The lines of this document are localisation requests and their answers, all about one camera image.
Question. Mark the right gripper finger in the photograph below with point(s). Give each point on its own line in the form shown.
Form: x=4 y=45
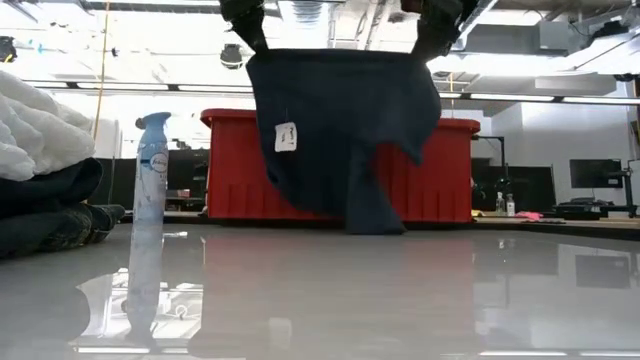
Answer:
x=437 y=30

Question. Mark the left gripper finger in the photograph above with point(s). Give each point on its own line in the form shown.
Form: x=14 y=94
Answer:
x=252 y=32

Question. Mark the dark navy garment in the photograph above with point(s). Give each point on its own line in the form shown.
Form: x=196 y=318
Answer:
x=345 y=125

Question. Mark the white lace garment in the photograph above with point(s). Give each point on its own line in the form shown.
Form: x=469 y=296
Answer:
x=40 y=130

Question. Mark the dark denim jeans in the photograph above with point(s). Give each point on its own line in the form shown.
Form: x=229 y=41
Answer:
x=40 y=210

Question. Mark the red plastic laundry bin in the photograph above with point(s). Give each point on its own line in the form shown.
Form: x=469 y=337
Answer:
x=235 y=170

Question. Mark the black ceiling device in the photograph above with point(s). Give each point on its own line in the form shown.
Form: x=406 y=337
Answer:
x=7 y=49
x=231 y=56

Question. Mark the black pole stand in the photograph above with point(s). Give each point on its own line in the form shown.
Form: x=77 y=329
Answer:
x=501 y=160

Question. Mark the light blue air freshener bottle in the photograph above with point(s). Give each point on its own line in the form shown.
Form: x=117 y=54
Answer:
x=151 y=170

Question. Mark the white spray bottle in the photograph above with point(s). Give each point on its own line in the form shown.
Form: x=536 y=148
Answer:
x=500 y=205

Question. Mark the clear pump bottle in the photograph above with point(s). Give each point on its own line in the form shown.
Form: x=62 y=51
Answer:
x=510 y=206

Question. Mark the black partition panel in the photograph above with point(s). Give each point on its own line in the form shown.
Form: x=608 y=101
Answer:
x=117 y=182

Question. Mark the pink cloth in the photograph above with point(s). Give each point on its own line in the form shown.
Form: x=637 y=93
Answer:
x=529 y=215

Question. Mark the black computer monitor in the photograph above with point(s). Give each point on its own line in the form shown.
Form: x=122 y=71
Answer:
x=595 y=173

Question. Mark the black desk equipment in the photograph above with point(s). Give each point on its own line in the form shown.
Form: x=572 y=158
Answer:
x=580 y=209

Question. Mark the silver ceiling duct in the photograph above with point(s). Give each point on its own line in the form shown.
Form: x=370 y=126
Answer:
x=480 y=15

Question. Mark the ceiling light rail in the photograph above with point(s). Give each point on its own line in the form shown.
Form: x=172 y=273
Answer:
x=125 y=86

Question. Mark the black aluminium table frame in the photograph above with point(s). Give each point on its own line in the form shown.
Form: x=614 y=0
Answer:
x=590 y=231

